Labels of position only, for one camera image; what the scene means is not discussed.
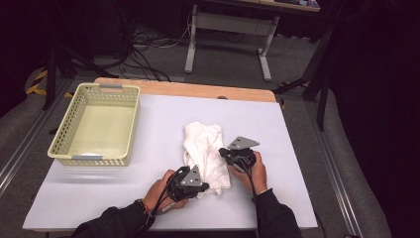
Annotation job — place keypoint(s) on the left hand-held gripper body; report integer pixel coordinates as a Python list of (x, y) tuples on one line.
[(191, 178)]

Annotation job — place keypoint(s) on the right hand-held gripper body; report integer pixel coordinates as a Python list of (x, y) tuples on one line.
[(242, 155)]

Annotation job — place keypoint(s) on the white baby romper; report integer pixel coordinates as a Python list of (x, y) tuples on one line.
[(206, 148)]

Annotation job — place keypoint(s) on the pale green plastic basket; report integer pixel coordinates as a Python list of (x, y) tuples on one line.
[(102, 129)]

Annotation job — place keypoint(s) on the person's right hand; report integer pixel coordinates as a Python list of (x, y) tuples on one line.
[(259, 178)]

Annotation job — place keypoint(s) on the person's left hand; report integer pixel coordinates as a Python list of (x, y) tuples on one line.
[(155, 195)]

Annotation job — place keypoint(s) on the dark round table grommet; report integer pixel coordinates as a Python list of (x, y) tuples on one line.
[(222, 97)]

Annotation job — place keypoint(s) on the black metal stand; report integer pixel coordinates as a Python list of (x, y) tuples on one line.
[(322, 82)]

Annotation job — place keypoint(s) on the black tripod stand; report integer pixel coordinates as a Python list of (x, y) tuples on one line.
[(51, 76)]

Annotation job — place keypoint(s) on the yellow and black hazard tape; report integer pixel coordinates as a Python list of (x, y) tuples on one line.
[(36, 82)]

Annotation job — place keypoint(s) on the aluminium floor rail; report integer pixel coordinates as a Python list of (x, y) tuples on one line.
[(336, 172), (26, 145)]

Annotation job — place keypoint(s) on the white metal table frame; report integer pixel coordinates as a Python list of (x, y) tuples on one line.
[(231, 23)]

